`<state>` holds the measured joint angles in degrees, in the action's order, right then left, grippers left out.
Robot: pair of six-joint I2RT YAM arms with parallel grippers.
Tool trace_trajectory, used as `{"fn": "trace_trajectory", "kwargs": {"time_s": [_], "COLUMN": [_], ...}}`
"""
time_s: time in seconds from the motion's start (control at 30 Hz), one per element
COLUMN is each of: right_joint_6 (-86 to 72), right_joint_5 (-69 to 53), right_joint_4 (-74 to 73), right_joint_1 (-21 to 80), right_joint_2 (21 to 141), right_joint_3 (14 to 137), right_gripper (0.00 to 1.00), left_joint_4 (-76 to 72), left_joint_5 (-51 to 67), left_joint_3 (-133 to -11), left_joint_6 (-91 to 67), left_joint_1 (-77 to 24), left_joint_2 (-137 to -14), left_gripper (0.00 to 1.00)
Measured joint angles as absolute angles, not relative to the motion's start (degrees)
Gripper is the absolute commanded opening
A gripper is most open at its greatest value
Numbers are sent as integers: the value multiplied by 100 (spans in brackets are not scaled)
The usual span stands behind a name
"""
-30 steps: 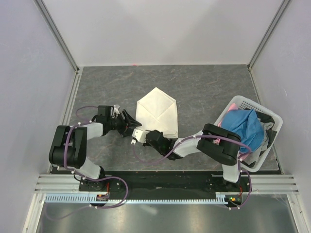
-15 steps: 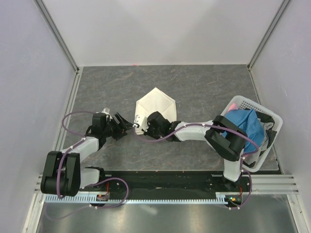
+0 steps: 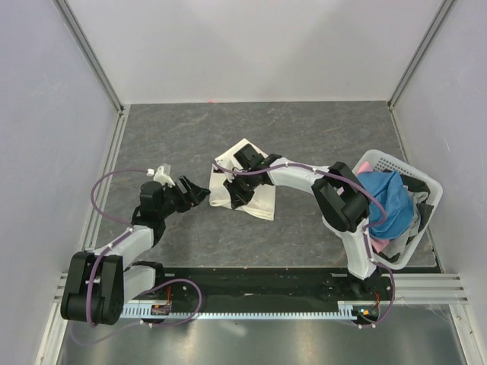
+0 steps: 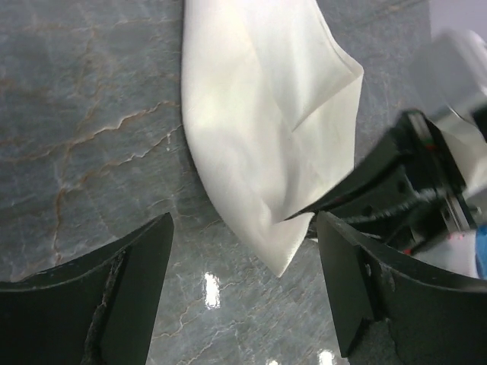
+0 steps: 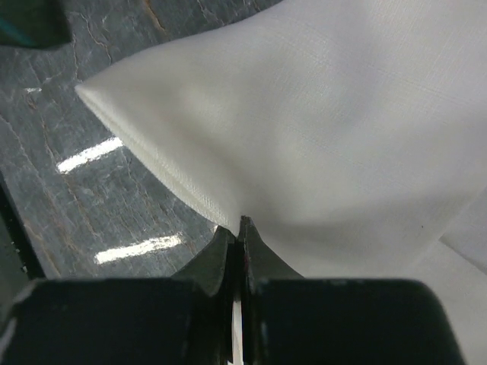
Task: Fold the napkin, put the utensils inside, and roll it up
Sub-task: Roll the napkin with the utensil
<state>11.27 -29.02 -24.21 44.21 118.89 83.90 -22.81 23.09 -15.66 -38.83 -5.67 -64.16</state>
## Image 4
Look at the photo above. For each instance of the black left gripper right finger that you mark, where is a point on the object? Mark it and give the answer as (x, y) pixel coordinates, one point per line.
(389, 308)

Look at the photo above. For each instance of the white cloth napkin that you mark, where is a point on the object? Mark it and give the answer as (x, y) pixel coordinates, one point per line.
(269, 105)

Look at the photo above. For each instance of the blue cloth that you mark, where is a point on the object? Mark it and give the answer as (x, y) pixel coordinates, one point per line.
(481, 252)

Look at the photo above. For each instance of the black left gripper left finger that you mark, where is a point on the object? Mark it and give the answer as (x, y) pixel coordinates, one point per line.
(99, 308)

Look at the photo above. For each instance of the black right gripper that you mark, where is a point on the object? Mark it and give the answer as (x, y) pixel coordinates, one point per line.
(409, 208)

